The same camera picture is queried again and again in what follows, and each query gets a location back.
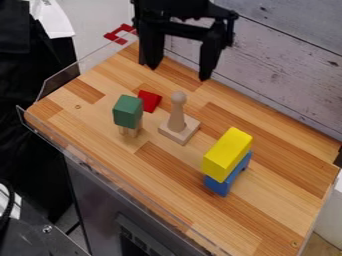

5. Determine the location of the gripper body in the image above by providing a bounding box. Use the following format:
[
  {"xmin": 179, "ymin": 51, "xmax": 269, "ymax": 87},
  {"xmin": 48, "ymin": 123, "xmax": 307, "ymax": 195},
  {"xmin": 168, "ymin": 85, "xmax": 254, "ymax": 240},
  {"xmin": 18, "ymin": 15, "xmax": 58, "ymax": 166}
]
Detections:
[{"xmin": 129, "ymin": 0, "xmax": 241, "ymax": 48}]

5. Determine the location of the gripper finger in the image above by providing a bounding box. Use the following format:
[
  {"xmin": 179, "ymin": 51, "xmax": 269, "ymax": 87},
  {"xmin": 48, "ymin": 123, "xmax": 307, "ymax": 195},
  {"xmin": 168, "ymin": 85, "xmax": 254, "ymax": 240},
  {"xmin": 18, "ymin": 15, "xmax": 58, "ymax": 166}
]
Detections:
[
  {"xmin": 196, "ymin": 25, "xmax": 228, "ymax": 82},
  {"xmin": 137, "ymin": 29, "xmax": 167, "ymax": 71}
]

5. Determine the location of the green cube block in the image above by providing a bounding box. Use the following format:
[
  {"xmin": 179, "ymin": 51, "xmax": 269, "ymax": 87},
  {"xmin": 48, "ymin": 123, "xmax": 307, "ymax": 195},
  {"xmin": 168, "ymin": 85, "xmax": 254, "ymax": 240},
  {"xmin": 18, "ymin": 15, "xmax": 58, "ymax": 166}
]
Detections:
[{"xmin": 110, "ymin": 94, "xmax": 145, "ymax": 130}]

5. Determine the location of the red wedge block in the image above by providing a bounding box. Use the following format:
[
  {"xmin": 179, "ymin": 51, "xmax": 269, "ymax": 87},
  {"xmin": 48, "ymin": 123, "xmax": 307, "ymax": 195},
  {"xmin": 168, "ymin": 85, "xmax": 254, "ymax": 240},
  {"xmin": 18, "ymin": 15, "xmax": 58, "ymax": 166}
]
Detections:
[{"xmin": 136, "ymin": 89, "xmax": 163, "ymax": 114}]

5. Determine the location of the wooden peg on square base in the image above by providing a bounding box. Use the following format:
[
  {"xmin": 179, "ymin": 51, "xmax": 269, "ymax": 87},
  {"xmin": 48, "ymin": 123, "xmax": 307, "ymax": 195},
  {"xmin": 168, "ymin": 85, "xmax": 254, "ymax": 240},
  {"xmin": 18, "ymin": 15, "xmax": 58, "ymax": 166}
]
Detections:
[{"xmin": 156, "ymin": 90, "xmax": 202, "ymax": 147}]

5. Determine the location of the plain wooden block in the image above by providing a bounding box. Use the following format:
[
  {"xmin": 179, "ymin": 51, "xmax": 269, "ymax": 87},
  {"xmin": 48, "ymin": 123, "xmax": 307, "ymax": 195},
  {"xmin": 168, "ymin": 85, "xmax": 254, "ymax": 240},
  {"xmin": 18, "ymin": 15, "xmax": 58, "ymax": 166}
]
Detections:
[{"xmin": 117, "ymin": 119, "xmax": 145, "ymax": 139}]

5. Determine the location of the yellow rectangular block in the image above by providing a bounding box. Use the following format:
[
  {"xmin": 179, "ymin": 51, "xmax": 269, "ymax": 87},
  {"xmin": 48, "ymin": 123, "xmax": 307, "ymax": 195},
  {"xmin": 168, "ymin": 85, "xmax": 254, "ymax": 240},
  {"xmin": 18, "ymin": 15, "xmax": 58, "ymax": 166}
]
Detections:
[{"xmin": 200, "ymin": 126, "xmax": 254, "ymax": 184}]

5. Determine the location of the blue arch block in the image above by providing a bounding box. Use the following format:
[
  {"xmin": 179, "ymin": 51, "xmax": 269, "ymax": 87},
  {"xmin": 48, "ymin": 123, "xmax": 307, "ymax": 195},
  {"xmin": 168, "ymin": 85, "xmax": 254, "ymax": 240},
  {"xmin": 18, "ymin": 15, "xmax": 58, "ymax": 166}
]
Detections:
[{"xmin": 203, "ymin": 150, "xmax": 254, "ymax": 198}]

